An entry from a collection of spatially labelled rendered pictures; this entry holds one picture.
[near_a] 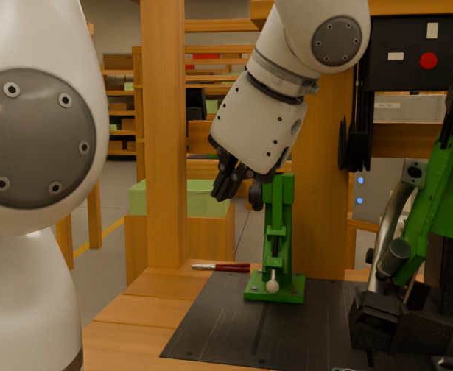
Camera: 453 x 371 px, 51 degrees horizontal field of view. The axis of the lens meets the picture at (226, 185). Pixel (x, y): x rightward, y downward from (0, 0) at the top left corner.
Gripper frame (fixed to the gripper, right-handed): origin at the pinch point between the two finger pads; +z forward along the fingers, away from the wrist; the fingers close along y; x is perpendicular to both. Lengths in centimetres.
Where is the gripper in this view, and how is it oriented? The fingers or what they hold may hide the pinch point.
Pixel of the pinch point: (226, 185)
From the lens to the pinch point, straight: 63.9
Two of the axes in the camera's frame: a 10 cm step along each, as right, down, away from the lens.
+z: -3.9, 7.8, 4.9
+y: -7.3, -5.8, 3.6
